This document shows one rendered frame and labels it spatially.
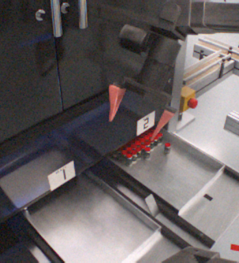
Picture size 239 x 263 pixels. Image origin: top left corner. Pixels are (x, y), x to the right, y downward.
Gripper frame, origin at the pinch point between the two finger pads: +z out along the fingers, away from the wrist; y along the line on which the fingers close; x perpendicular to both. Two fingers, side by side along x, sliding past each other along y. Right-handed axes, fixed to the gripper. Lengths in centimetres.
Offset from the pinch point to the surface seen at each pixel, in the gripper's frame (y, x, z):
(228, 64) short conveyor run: 19, 107, -30
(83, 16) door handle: -15.9, -7.6, -17.4
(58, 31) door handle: -17.7, -11.4, -13.0
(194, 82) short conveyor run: 7, 84, -13
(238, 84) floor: 50, 290, -31
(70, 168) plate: -13.2, 12.5, 20.9
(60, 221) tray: -10.2, 12.2, 37.6
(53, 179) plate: -15.2, 8.2, 23.9
